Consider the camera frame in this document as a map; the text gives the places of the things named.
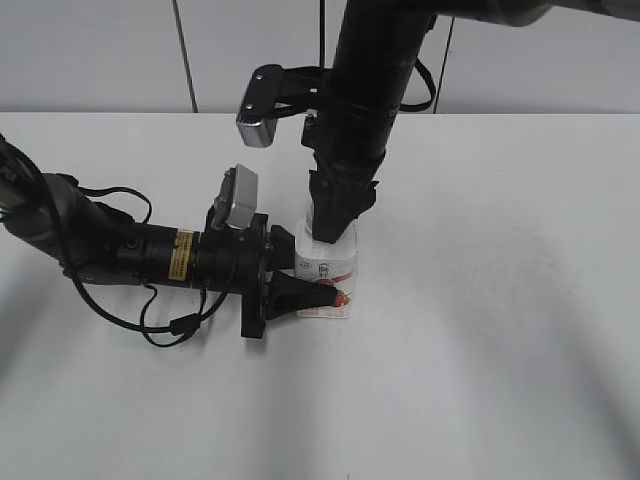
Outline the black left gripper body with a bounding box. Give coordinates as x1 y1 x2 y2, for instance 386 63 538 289
192 213 268 339

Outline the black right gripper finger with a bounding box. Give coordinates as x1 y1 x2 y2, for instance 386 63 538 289
354 180 378 219
309 170 369 244

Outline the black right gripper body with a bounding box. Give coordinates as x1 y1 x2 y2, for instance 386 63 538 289
301 104 398 189

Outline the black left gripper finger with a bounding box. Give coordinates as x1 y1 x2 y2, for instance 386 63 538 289
267 225 295 271
267 271 338 320

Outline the white strawberry yogurt bottle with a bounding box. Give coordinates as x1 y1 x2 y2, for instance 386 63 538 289
295 220 357 319

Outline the white plastic bottle cap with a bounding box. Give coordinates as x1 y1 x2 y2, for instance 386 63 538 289
304 201 314 237

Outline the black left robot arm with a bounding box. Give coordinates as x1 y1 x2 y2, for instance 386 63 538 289
1 140 341 346

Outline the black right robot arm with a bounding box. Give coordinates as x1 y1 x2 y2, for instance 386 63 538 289
246 1 639 244

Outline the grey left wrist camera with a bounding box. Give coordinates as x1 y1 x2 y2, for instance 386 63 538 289
210 164 258 230

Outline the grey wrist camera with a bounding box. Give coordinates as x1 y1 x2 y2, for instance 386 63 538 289
236 64 284 148
210 164 258 230

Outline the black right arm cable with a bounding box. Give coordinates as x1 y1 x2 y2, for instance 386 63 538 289
397 60 435 114

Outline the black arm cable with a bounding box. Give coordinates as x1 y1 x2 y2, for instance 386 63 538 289
397 60 435 114
47 185 236 347

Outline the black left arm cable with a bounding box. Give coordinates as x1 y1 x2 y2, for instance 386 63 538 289
47 185 236 347

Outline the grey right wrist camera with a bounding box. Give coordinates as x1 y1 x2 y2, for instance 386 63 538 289
236 64 284 148

